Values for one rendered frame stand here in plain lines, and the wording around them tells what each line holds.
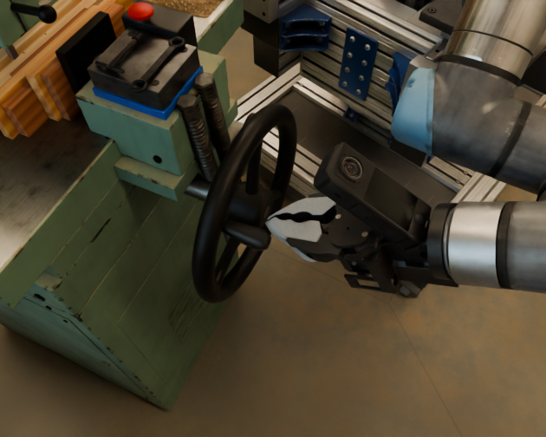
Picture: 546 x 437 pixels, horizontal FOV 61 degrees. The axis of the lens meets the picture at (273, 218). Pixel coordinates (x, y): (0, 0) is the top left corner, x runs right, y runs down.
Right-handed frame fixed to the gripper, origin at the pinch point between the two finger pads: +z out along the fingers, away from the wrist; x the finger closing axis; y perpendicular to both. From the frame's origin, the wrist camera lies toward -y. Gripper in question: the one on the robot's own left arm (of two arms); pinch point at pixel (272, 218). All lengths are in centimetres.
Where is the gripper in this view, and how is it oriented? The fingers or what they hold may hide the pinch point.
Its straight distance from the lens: 53.7
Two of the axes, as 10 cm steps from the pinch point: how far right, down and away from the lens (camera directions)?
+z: -7.8, -0.4, 6.2
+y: 4.6, 6.3, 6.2
